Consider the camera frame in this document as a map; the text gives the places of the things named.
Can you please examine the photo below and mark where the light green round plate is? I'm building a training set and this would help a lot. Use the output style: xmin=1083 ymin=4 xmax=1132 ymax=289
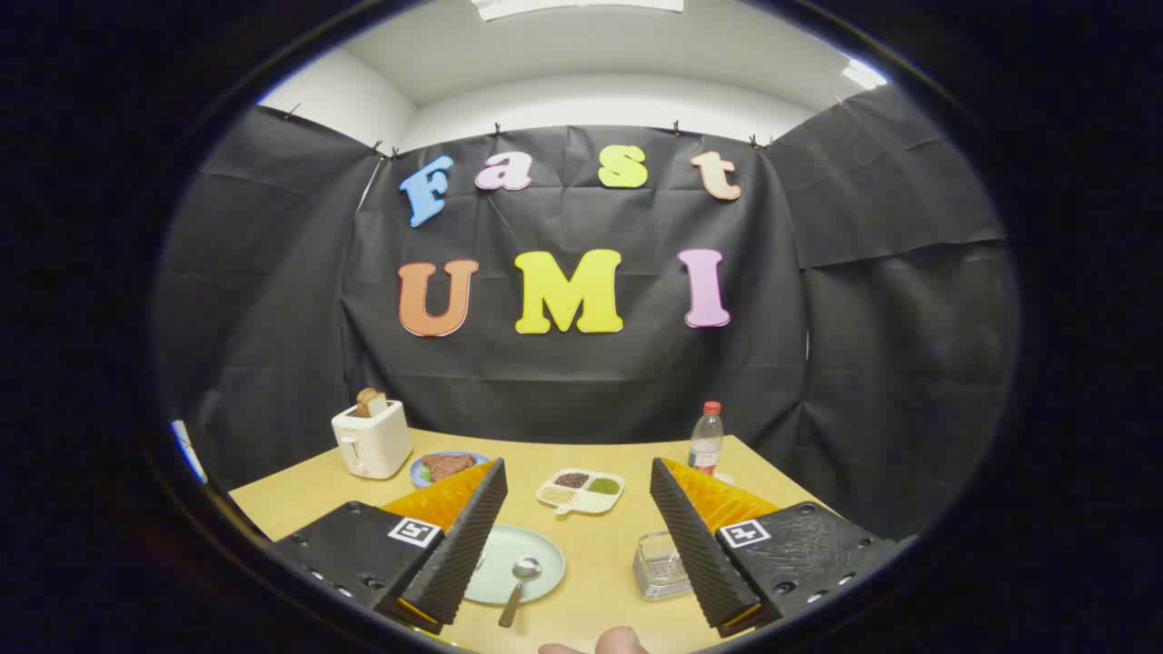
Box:
xmin=463 ymin=524 xmax=567 ymax=607

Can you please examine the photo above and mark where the blue round plate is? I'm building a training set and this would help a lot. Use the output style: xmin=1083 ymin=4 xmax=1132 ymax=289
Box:
xmin=409 ymin=451 xmax=490 ymax=490

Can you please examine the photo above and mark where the white divided dish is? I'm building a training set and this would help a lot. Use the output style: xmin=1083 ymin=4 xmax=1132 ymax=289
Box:
xmin=535 ymin=468 xmax=626 ymax=518

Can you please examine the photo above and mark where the white toaster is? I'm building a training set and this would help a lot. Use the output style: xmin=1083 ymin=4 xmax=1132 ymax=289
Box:
xmin=331 ymin=400 xmax=414 ymax=481

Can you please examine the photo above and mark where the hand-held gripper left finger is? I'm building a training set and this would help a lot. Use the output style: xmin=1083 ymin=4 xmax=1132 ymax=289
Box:
xmin=271 ymin=458 xmax=510 ymax=636

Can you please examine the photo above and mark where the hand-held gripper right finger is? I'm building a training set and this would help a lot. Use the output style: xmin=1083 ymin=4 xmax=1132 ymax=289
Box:
xmin=649 ymin=457 xmax=917 ymax=639

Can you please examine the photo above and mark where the black backdrop cloth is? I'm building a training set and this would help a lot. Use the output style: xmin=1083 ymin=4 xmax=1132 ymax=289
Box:
xmin=150 ymin=86 xmax=1023 ymax=541

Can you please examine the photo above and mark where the metal spoon wooden handle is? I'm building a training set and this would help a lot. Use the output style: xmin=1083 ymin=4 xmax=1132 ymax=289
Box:
xmin=497 ymin=557 xmax=543 ymax=629

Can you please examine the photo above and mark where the brown steak piece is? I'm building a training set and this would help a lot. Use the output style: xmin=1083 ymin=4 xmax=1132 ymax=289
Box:
xmin=421 ymin=453 xmax=478 ymax=482

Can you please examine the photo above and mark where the perforated metal tray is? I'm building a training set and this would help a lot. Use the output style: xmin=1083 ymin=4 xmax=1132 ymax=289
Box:
xmin=632 ymin=531 xmax=693 ymax=602

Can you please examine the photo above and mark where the clear bottle red cap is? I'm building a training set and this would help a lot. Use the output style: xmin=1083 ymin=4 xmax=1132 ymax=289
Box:
xmin=688 ymin=401 xmax=725 ymax=477

